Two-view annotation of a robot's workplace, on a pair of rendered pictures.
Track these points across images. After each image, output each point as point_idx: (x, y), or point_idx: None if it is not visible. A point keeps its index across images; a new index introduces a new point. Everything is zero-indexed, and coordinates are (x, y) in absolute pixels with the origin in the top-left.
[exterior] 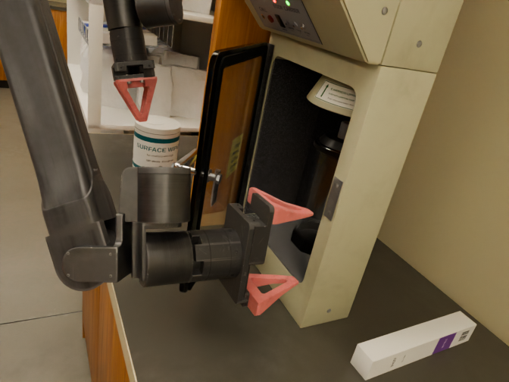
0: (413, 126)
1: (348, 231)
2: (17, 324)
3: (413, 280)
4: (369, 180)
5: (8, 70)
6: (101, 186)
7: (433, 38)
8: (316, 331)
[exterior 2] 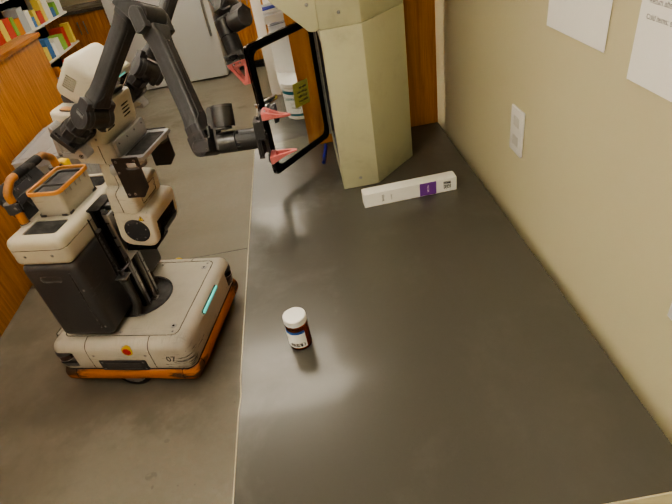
0: (361, 56)
1: (347, 125)
2: None
3: (450, 160)
4: (346, 93)
5: (165, 78)
6: (203, 117)
7: (347, 6)
8: (353, 190)
